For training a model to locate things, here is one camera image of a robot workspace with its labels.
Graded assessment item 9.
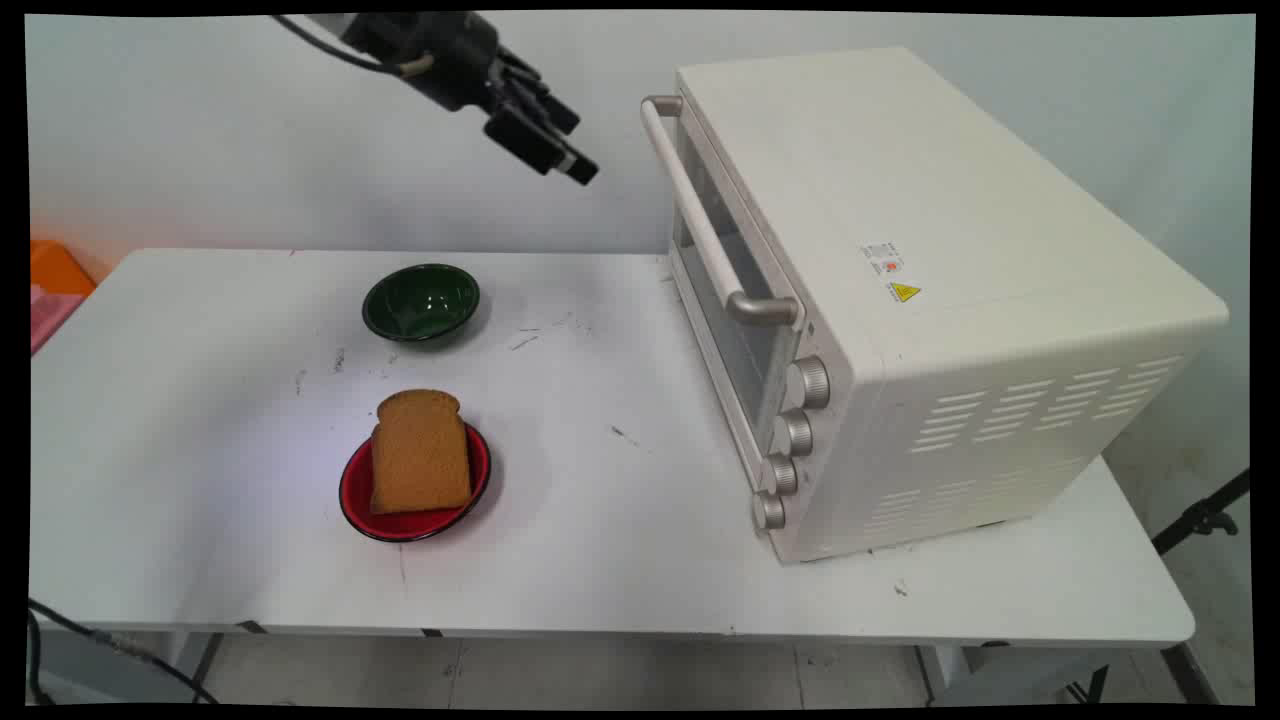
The red plate black rim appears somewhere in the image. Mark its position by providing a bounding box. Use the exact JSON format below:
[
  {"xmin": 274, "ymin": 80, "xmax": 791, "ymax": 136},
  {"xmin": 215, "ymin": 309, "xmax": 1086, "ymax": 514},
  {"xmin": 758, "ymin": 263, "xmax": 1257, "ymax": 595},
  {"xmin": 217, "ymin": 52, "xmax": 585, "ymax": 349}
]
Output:
[{"xmin": 338, "ymin": 422, "xmax": 493, "ymax": 544}]

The pink box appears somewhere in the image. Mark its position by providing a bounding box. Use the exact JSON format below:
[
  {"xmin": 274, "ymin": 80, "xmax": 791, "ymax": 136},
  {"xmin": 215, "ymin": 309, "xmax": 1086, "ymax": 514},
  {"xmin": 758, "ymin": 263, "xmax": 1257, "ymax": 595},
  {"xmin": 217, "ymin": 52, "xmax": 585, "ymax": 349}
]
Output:
[{"xmin": 30, "ymin": 284, "xmax": 83, "ymax": 357}]

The black cable to gripper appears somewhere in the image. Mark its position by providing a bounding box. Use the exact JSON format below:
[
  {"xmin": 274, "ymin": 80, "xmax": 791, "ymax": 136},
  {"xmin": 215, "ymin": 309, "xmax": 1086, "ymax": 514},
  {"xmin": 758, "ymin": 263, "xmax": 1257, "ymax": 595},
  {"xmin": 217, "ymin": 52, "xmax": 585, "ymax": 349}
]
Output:
[{"xmin": 270, "ymin": 14, "xmax": 437, "ymax": 79}]

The orange box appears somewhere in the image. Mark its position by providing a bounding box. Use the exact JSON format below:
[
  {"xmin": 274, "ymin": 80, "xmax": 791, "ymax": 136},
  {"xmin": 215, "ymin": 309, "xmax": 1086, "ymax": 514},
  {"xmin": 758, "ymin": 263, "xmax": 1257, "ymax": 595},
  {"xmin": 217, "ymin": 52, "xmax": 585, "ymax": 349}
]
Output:
[{"xmin": 30, "ymin": 239, "xmax": 99, "ymax": 299}]

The cream toaster oven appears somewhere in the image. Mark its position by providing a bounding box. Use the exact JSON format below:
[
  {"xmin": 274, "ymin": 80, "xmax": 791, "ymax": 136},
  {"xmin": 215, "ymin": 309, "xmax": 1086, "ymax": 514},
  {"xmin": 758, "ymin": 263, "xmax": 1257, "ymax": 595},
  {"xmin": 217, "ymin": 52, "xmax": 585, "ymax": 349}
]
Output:
[{"xmin": 672, "ymin": 45, "xmax": 1231, "ymax": 567}]

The brown bread slice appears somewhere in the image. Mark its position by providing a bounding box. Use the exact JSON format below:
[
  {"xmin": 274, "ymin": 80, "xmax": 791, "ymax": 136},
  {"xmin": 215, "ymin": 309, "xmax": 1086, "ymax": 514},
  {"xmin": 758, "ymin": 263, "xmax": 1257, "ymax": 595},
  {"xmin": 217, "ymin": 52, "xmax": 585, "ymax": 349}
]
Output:
[{"xmin": 369, "ymin": 389, "xmax": 473, "ymax": 516}]

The black table leg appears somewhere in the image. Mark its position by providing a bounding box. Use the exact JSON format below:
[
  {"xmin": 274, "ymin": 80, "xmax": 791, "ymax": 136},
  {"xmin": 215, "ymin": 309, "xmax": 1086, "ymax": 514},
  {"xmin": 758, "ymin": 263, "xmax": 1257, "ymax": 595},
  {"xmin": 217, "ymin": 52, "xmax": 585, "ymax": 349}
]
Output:
[
  {"xmin": 188, "ymin": 632, "xmax": 227, "ymax": 703},
  {"xmin": 1160, "ymin": 644, "xmax": 1223, "ymax": 707}
]

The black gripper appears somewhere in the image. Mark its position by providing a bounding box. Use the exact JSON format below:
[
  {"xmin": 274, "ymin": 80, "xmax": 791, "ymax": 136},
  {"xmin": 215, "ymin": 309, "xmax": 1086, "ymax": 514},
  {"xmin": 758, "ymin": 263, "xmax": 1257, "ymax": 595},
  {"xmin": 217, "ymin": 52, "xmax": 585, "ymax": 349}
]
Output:
[{"xmin": 338, "ymin": 12, "xmax": 600, "ymax": 188}]

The dark green bowl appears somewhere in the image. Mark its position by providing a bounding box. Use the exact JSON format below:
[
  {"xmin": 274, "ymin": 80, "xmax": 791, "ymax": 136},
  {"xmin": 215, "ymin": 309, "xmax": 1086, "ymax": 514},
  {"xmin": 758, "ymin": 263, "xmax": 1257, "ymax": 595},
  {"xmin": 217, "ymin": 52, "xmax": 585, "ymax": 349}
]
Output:
[{"xmin": 361, "ymin": 263, "xmax": 482, "ymax": 344}]

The black tripod stand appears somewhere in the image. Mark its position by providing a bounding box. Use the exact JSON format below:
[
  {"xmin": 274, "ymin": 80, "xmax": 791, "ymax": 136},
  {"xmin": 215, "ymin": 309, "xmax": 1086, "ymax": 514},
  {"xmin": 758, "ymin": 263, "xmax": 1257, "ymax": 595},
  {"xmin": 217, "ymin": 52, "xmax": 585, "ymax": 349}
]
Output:
[{"xmin": 1150, "ymin": 467, "xmax": 1253, "ymax": 557}]

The glass oven door with handle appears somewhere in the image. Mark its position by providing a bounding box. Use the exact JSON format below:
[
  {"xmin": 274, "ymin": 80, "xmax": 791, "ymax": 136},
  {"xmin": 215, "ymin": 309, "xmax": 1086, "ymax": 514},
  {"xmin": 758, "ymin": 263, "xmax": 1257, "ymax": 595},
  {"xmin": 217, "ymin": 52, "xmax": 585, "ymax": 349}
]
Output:
[{"xmin": 640, "ymin": 94, "xmax": 813, "ymax": 493}]

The black floor cable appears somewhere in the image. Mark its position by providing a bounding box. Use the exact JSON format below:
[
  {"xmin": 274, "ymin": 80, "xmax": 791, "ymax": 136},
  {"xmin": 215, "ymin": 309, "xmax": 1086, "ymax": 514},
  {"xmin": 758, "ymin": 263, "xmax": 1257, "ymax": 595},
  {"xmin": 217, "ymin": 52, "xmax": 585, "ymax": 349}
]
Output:
[{"xmin": 27, "ymin": 597, "xmax": 221, "ymax": 707}]

